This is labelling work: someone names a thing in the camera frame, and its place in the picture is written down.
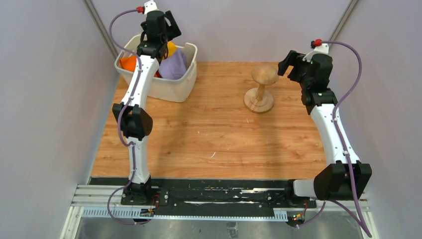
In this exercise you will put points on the yellow bucket hat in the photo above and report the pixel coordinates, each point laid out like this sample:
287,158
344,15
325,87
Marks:
170,49

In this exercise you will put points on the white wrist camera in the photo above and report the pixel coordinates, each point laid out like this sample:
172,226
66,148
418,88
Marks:
150,6
320,48

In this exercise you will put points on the white plastic basket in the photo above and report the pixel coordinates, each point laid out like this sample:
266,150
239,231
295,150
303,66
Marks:
164,89

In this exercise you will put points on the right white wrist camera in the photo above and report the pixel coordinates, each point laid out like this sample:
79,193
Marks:
320,48

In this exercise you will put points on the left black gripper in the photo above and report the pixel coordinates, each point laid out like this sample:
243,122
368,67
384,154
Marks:
171,31

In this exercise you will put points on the wooden hat stand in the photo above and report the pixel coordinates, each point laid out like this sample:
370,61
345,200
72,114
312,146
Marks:
259,100

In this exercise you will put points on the aluminium frame rail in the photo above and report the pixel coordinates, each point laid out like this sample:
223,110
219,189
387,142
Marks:
106,200

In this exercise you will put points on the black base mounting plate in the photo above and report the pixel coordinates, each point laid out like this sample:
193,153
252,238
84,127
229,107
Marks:
217,199

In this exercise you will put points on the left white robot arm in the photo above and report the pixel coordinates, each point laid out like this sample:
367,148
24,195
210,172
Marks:
134,124

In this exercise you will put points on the orange bucket hat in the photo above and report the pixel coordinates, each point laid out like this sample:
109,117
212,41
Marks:
126,66

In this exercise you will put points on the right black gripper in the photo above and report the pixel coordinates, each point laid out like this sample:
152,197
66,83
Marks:
293,59

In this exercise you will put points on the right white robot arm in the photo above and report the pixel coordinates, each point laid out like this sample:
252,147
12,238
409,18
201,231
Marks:
345,176

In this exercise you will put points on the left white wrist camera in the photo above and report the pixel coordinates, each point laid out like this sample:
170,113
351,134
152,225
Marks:
150,6

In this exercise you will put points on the purple bucket hat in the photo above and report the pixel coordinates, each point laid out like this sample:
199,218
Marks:
174,67

